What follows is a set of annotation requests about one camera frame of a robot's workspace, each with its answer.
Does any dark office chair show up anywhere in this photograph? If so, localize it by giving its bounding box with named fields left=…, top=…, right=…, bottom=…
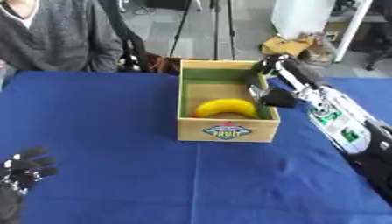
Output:
left=362, top=0, right=392, bottom=72

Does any yellow toy banana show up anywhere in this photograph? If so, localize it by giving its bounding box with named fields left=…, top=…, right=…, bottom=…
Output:
left=191, top=98, right=261, bottom=119

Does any black tripod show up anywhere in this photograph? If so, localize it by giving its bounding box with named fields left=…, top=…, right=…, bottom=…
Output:
left=166, top=0, right=239, bottom=61

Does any tan cardboard box green inside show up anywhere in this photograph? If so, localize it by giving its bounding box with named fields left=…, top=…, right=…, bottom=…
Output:
left=176, top=59, right=282, bottom=144

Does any tan folded bag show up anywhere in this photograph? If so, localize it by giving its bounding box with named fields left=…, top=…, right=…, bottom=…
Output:
left=258, top=35, right=316, bottom=57

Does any person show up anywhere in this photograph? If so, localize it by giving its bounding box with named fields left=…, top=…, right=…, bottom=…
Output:
left=0, top=0, right=124, bottom=74

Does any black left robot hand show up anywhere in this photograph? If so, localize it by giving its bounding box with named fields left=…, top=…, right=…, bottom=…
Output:
left=0, top=146, right=61, bottom=224

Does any white standing panel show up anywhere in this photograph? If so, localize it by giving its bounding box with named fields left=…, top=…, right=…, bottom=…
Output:
left=269, top=0, right=375, bottom=64

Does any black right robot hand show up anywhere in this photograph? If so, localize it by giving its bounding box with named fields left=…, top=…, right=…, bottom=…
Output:
left=246, top=54, right=328, bottom=109

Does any brown furry soft toy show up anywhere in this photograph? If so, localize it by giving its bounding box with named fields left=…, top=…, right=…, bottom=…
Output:
left=297, top=31, right=337, bottom=66

